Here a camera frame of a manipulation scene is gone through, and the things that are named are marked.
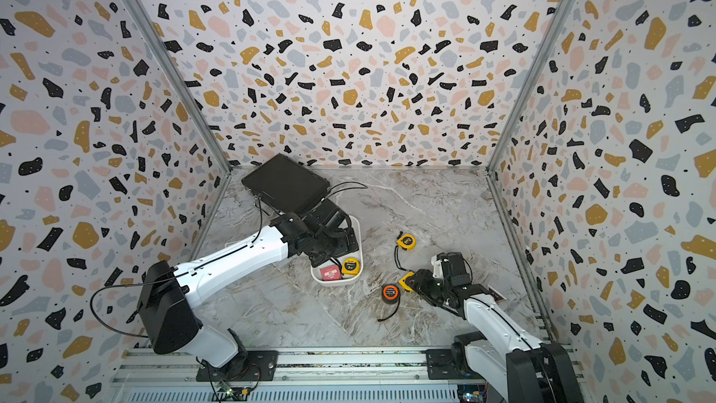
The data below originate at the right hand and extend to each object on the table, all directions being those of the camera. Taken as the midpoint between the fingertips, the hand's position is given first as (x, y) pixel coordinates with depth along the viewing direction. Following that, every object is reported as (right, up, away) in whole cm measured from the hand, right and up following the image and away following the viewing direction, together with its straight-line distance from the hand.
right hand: (411, 284), depth 86 cm
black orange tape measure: (-6, -2, -3) cm, 7 cm away
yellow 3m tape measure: (-19, +4, +4) cm, 20 cm away
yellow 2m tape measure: (0, +11, +11) cm, 15 cm away
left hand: (-18, +12, -7) cm, 23 cm away
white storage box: (-20, +1, +1) cm, 20 cm away
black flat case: (-46, +31, +21) cm, 59 cm away
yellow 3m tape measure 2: (-2, 0, +1) cm, 3 cm away
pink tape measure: (-25, +2, +3) cm, 26 cm away
